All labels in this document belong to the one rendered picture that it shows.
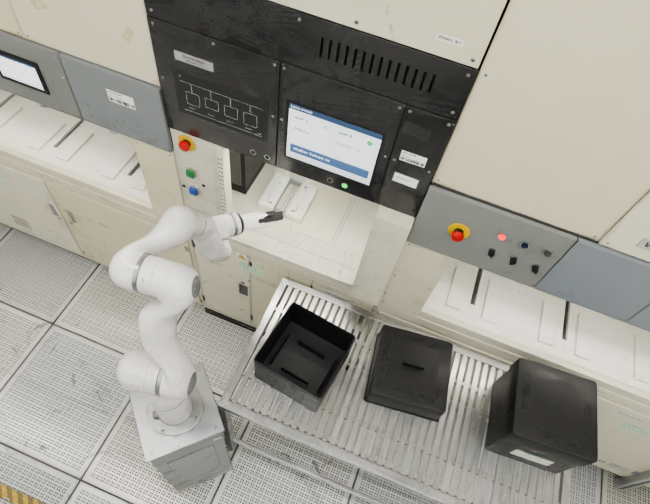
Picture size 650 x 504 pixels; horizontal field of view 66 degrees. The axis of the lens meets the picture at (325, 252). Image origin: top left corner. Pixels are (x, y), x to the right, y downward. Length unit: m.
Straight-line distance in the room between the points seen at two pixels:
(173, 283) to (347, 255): 1.02
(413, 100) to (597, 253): 0.69
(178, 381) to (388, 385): 0.78
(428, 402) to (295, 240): 0.84
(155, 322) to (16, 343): 1.81
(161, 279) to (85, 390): 1.68
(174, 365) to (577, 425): 1.33
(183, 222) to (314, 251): 0.89
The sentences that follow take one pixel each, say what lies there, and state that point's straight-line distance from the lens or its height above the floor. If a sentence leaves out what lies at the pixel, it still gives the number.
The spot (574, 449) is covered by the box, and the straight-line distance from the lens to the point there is 1.93.
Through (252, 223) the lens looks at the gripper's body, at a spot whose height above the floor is 1.22.
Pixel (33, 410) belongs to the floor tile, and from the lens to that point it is 2.95.
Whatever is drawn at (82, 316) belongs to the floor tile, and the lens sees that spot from 3.08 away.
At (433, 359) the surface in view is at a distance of 2.00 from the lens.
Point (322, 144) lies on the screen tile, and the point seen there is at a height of 1.57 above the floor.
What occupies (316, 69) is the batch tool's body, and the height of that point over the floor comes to 1.81.
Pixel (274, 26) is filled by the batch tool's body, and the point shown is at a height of 1.89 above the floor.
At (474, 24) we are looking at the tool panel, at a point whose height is 2.05.
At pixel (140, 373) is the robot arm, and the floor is 1.18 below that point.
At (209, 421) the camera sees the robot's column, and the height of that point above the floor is 0.76.
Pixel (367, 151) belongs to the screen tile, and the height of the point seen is 1.60.
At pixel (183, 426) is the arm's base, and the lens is 1.93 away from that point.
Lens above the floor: 2.63
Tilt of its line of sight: 56 degrees down
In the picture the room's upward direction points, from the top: 12 degrees clockwise
